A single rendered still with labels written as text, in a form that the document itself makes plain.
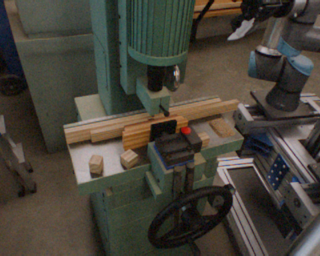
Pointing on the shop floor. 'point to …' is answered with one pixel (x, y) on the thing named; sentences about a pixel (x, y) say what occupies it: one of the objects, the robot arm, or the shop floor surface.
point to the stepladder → (12, 152)
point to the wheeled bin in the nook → (12, 87)
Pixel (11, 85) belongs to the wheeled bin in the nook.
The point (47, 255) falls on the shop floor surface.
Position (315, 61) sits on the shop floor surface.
